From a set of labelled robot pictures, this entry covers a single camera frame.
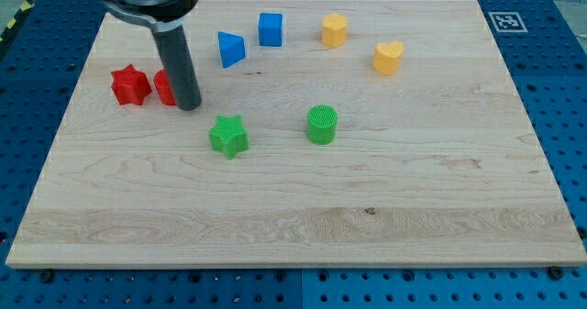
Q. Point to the red cylinder block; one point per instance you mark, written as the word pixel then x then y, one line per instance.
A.
pixel 163 87

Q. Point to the yellow heart block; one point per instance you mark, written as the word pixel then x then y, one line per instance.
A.
pixel 387 57

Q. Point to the black bolt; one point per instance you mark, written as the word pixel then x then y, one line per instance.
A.
pixel 555 273
pixel 46 276

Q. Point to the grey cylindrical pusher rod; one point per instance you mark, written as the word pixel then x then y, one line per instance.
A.
pixel 177 62

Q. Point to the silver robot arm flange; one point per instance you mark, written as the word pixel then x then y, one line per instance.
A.
pixel 156 15

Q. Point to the black bolt right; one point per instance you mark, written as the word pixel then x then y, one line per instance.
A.
pixel 555 273

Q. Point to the black bolt left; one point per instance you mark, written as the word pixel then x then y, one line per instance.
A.
pixel 46 276

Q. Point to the red star block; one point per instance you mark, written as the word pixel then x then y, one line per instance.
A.
pixel 130 86

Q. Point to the green cylinder block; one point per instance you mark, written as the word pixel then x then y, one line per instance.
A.
pixel 322 123

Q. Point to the fiducial marker tag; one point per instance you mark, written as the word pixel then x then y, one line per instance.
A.
pixel 507 22

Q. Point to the blue triangular prism block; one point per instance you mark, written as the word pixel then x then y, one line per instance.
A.
pixel 231 48

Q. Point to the wooden board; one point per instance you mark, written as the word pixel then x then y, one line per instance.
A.
pixel 436 166

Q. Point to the yellow hexagon block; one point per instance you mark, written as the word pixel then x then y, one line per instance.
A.
pixel 334 30

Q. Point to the blue cube block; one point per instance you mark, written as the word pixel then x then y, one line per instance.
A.
pixel 270 29

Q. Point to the green star block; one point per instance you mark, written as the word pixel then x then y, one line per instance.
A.
pixel 228 136

